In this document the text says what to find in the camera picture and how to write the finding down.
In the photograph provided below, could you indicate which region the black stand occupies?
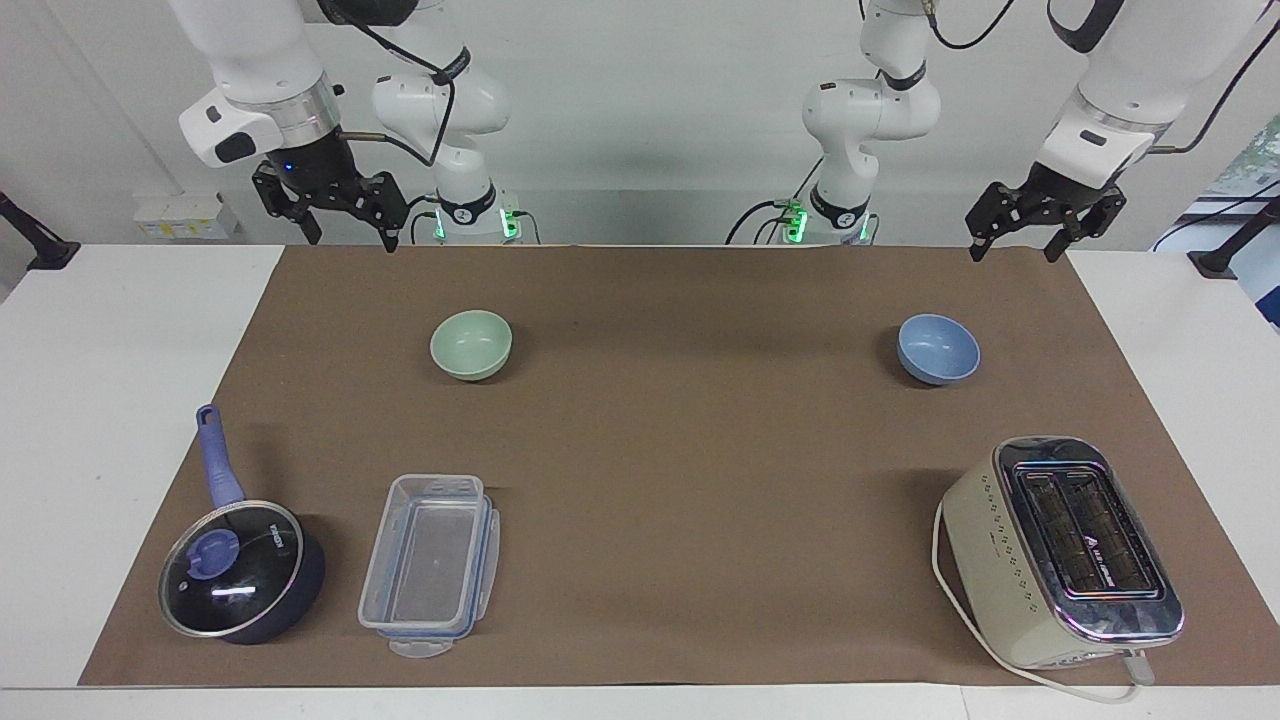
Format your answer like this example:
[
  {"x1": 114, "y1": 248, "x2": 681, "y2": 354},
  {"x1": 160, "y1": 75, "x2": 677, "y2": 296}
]
[
  {"x1": 0, "y1": 191, "x2": 82, "y2": 272},
  {"x1": 1187, "y1": 195, "x2": 1280, "y2": 280}
]

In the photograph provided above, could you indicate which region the dark blue saucepan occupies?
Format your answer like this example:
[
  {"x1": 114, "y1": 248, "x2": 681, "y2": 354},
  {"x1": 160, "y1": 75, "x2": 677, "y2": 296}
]
[{"x1": 170, "y1": 404, "x2": 327, "y2": 646}]

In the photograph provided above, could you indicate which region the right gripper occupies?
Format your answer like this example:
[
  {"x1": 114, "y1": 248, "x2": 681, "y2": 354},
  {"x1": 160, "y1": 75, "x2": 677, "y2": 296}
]
[{"x1": 251, "y1": 128, "x2": 412, "y2": 254}]

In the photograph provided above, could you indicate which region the blue bowl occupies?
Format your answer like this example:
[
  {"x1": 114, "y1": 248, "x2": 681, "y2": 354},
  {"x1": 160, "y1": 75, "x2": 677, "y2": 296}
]
[{"x1": 896, "y1": 313, "x2": 982, "y2": 386}]

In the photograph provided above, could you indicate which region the white toaster cable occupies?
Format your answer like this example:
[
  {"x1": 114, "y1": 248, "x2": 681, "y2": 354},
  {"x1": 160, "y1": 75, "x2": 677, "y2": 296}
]
[{"x1": 931, "y1": 500, "x2": 1157, "y2": 705}]

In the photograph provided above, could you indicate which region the green bowl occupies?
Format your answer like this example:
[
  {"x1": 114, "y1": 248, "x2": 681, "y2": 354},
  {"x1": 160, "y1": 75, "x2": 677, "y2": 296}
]
[{"x1": 430, "y1": 310, "x2": 514, "y2": 383}]

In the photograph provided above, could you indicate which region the cream toaster with chrome top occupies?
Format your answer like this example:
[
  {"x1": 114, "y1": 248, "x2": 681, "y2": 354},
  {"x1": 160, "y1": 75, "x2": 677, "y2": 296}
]
[{"x1": 940, "y1": 435, "x2": 1186, "y2": 672}]

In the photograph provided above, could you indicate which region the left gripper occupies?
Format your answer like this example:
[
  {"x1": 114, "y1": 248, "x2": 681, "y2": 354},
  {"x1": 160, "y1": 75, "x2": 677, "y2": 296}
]
[{"x1": 964, "y1": 158, "x2": 1128, "y2": 264}]

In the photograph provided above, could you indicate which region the clear plastic container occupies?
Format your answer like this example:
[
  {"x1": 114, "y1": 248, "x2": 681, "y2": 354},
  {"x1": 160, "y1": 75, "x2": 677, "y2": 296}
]
[{"x1": 357, "y1": 474, "x2": 502, "y2": 659}]

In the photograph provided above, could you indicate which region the black cable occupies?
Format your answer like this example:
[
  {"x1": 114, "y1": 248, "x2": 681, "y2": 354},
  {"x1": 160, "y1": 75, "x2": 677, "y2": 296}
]
[
  {"x1": 1148, "y1": 18, "x2": 1280, "y2": 157},
  {"x1": 318, "y1": 0, "x2": 459, "y2": 169},
  {"x1": 924, "y1": 0, "x2": 1022, "y2": 51},
  {"x1": 727, "y1": 158, "x2": 833, "y2": 247}
]

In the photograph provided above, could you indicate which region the glass lid with blue knob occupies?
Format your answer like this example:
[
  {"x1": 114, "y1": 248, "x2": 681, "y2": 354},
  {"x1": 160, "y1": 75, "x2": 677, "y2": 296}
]
[{"x1": 158, "y1": 500, "x2": 304, "y2": 639}]

